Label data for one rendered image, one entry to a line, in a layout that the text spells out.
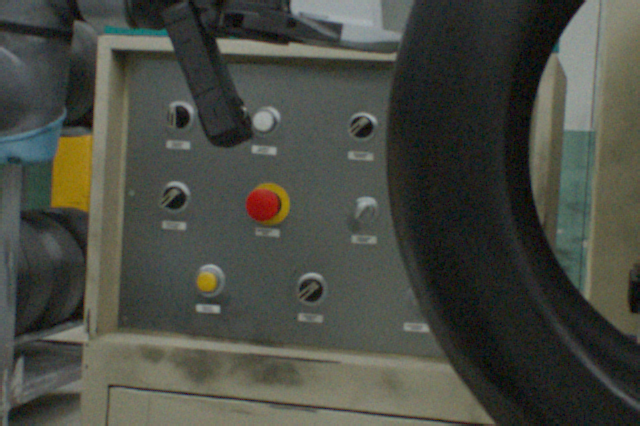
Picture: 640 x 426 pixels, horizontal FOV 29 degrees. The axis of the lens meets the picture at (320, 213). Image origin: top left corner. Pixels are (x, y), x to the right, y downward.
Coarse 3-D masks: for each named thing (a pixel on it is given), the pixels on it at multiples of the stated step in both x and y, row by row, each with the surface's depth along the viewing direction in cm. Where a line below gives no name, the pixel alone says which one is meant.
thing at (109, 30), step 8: (384, 0) 147; (392, 0) 147; (400, 0) 146; (408, 0) 146; (384, 8) 147; (392, 8) 147; (400, 8) 146; (408, 8) 146; (384, 16) 147; (392, 16) 147; (400, 16) 146; (384, 24) 147; (392, 24) 147; (400, 24) 146; (104, 32) 154; (112, 32) 154; (120, 32) 153; (128, 32) 153; (136, 32) 153; (144, 32) 153; (152, 32) 152; (160, 32) 152; (400, 32) 146
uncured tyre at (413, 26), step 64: (448, 0) 82; (512, 0) 79; (576, 0) 105; (448, 64) 81; (512, 64) 79; (448, 128) 81; (512, 128) 106; (448, 192) 81; (512, 192) 106; (448, 256) 81; (512, 256) 80; (448, 320) 83; (512, 320) 80; (576, 320) 105; (512, 384) 81; (576, 384) 79
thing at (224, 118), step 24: (168, 24) 94; (192, 24) 94; (192, 48) 94; (216, 48) 97; (192, 72) 94; (216, 72) 94; (192, 96) 94; (216, 96) 94; (216, 120) 94; (240, 120) 95; (216, 144) 94
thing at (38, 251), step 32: (96, 32) 516; (96, 64) 489; (64, 128) 495; (0, 224) 426; (32, 224) 480; (64, 224) 518; (0, 256) 427; (32, 256) 445; (64, 256) 481; (0, 288) 427; (32, 288) 443; (64, 288) 479; (0, 320) 428; (32, 320) 455; (64, 320) 523; (0, 352) 428; (32, 352) 534; (64, 352) 539; (0, 384) 429; (32, 384) 461; (64, 384) 479; (0, 416) 437
